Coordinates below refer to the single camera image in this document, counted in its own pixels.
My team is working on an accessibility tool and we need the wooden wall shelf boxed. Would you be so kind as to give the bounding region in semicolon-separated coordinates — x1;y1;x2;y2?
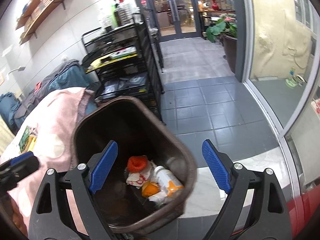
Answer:
20;0;65;45
16;0;41;29

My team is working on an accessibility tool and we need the dark brown trash bin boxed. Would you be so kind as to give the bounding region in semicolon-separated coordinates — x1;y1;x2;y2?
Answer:
71;96;197;235

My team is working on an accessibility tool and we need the green drink carton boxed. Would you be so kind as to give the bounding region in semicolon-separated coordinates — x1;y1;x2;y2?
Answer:
18;126;38;154

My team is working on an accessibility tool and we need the upper wooden wall shelf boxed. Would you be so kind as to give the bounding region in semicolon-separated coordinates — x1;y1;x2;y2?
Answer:
16;0;41;29

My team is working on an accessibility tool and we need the black rolling cart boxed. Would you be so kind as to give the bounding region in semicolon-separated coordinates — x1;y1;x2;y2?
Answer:
81;12;164;118

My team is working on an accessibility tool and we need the lower wooden wall shelf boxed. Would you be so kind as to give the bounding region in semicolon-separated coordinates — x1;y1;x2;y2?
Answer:
20;0;65;45

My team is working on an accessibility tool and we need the glass double door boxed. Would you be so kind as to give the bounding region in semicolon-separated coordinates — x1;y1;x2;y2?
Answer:
148;0;200;42

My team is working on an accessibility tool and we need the potted green plant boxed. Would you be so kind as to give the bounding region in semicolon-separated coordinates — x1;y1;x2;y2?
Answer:
206;15;238;74

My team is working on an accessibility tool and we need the orange white plastic bottle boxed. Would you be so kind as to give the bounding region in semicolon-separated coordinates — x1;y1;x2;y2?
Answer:
154;166;184;198

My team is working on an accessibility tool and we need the pink polka dot bedspread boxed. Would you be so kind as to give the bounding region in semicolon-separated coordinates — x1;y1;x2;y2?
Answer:
1;87;96;235

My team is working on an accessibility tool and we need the white paper bag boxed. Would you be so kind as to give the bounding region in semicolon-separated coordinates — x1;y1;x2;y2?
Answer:
126;161;157;189

